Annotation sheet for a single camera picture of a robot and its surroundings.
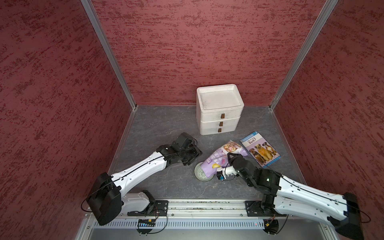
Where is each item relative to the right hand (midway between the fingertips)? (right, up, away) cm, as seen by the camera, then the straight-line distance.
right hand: (231, 154), depth 76 cm
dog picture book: (+25, -3, +18) cm, 31 cm away
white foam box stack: (-5, +26, +12) cm, 29 cm away
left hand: (-16, -2, +1) cm, 16 cm away
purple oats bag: (-12, -6, -3) cm, 14 cm away
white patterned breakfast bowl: (-16, -14, +8) cm, 23 cm away
